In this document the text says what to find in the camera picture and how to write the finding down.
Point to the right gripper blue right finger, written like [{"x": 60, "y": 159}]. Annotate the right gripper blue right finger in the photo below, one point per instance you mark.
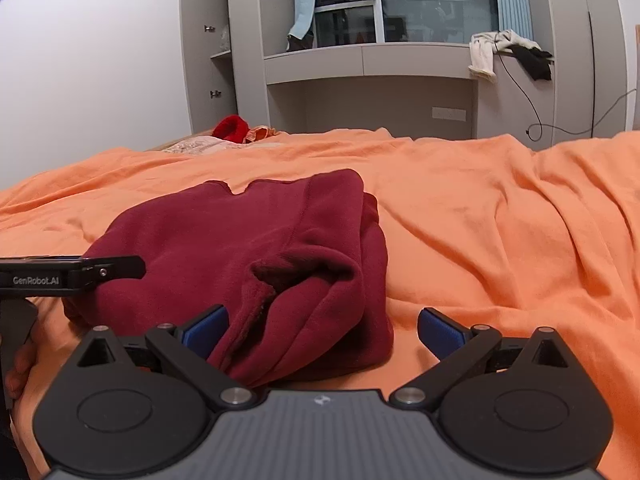
[{"x": 462, "y": 352}]

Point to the black cloth on desk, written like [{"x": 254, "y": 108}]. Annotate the black cloth on desk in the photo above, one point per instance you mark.
[{"x": 534, "y": 61}]

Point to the dark red knit sweater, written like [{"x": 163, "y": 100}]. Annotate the dark red knit sweater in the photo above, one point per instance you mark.
[{"x": 299, "y": 266}]

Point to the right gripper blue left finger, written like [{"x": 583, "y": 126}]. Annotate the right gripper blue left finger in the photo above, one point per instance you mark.
[{"x": 183, "y": 352}]

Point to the floral pink pillow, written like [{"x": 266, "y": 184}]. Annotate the floral pink pillow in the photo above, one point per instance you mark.
[{"x": 206, "y": 145}]

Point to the white cloth on desk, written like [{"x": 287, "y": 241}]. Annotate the white cloth on desk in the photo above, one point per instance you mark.
[{"x": 485, "y": 45}]

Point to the white wall socket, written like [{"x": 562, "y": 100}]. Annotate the white wall socket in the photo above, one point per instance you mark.
[{"x": 446, "y": 113}]

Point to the person's left hand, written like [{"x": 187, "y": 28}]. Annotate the person's left hand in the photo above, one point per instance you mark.
[{"x": 24, "y": 360}]

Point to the orange bed duvet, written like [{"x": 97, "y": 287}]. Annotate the orange bed duvet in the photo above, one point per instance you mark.
[{"x": 485, "y": 231}]

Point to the grey built-in desk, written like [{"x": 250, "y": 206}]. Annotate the grey built-in desk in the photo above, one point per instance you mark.
[{"x": 371, "y": 86}]

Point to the red hat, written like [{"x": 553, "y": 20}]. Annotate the red hat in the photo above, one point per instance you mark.
[{"x": 232, "y": 128}]

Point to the grey open wardrobe door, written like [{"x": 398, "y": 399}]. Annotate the grey open wardrobe door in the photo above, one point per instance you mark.
[{"x": 207, "y": 62}]

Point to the grey tall wardrobe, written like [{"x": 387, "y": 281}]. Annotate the grey tall wardrobe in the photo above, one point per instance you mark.
[{"x": 589, "y": 91}]

